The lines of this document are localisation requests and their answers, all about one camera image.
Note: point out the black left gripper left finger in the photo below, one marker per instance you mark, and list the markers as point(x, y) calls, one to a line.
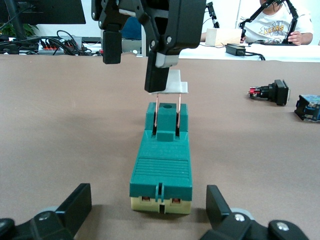
point(75, 207)

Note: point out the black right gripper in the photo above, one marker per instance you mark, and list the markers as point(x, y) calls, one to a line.
point(185, 22)

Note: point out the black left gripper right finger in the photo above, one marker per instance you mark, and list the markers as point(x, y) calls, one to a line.
point(217, 207)

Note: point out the green load switch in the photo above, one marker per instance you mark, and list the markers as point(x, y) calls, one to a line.
point(162, 172)

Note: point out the person left forearm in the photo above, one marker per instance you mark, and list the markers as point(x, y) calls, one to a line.
point(309, 38)

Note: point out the person left hand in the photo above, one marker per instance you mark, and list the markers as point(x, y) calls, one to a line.
point(296, 38)

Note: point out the power strip red switches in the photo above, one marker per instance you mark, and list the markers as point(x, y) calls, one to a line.
point(53, 46)

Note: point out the beige cardboard box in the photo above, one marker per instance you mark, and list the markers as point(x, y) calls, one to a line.
point(225, 37)

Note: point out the black computer monitor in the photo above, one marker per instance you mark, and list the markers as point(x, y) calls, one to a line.
point(50, 11)

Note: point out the black power adapter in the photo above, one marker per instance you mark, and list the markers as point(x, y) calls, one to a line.
point(235, 49)

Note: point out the green potted plant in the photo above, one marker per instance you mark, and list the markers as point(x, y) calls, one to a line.
point(31, 29)

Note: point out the black square pushbutton red block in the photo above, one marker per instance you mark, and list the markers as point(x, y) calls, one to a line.
point(280, 92)

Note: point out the green pushbutton blue block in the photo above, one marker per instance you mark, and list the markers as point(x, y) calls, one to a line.
point(308, 108)

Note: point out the person in white t-shirt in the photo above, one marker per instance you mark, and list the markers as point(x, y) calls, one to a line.
point(277, 15)

